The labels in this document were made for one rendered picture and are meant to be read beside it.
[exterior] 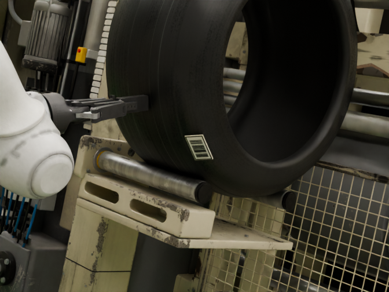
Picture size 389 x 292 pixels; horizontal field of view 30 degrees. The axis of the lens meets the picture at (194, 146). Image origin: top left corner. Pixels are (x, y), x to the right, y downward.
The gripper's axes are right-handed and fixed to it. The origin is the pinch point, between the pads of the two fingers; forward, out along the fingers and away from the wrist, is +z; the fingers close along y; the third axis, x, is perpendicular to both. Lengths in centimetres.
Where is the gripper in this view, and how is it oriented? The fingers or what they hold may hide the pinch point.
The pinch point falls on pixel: (132, 104)
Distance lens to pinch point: 141.1
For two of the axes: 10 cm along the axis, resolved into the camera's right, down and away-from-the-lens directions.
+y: -6.8, -1.8, 7.1
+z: 7.3, -1.4, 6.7
